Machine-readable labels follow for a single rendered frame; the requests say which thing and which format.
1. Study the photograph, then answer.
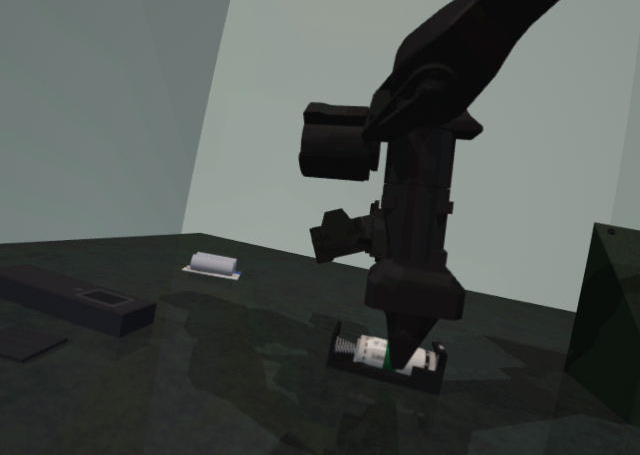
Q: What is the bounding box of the black battery holder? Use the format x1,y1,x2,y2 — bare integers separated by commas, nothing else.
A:
326,321,447,396

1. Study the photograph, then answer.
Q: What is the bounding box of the white cylindrical battery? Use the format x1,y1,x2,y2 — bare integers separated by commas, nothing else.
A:
356,335,436,376

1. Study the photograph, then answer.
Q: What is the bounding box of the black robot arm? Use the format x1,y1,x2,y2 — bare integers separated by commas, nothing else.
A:
298,0,560,264

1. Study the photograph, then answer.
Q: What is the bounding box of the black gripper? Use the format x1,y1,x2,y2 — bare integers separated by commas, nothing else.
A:
364,184,466,370

